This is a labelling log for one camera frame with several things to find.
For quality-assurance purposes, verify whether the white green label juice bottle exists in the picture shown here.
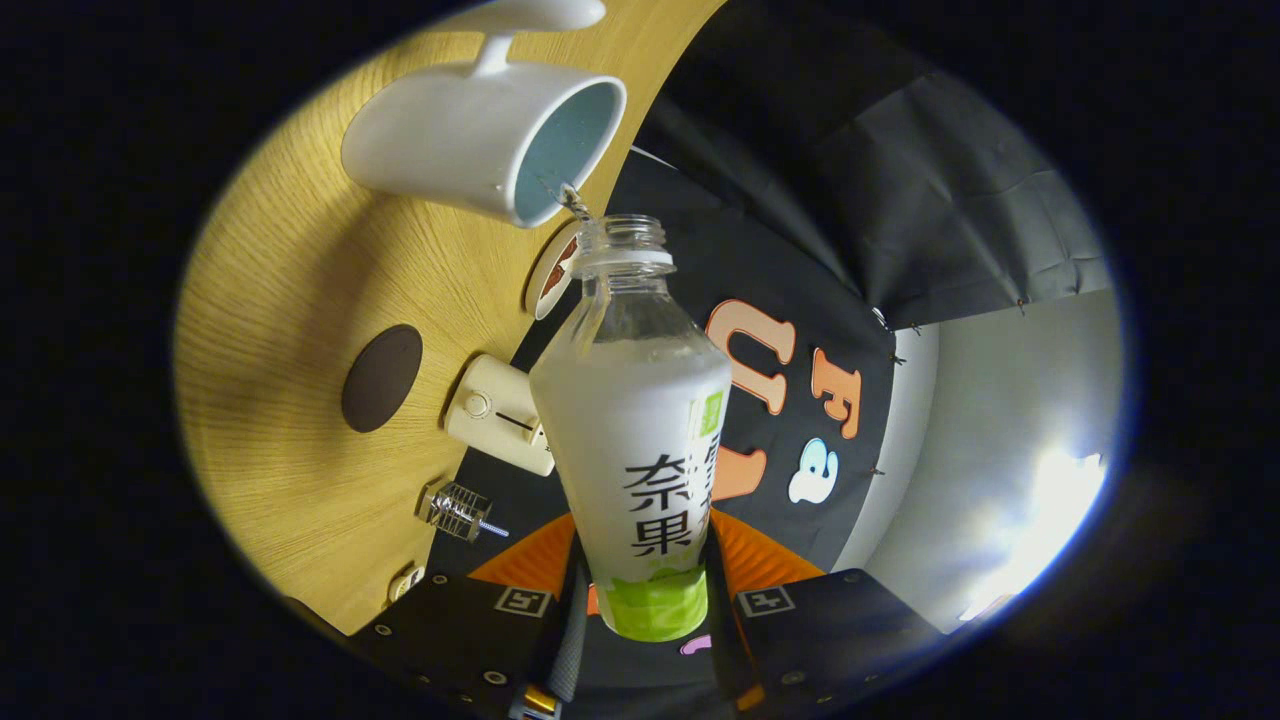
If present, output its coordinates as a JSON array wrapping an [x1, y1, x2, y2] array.
[[528, 213, 734, 643]]

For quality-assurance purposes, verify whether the white cup with knob handle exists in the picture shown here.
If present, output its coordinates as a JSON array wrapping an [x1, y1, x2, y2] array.
[[340, 0, 629, 229]]

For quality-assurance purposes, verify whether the dark brown round coaster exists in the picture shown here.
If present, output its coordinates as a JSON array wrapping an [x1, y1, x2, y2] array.
[[341, 323, 424, 434]]

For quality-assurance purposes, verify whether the metal wire cutlery holder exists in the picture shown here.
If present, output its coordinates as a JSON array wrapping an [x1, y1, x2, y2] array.
[[418, 480, 493, 544]]

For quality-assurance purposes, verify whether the pile of red food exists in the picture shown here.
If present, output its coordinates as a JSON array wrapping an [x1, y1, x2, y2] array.
[[540, 240, 581, 301]]

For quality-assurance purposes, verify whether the wooden table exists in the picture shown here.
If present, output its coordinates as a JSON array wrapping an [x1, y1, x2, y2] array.
[[172, 0, 726, 636]]

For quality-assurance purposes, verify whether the white oval plate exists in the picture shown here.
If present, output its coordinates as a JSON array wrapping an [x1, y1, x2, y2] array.
[[522, 218, 586, 322]]

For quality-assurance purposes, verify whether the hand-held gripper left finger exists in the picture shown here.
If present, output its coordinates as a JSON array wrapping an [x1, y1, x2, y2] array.
[[350, 512, 591, 720]]

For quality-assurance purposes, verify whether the white toaster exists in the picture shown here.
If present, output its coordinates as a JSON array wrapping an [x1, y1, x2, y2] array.
[[443, 353, 556, 478]]

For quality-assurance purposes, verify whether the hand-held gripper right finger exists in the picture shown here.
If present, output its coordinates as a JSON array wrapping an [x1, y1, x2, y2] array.
[[705, 508, 946, 716]]

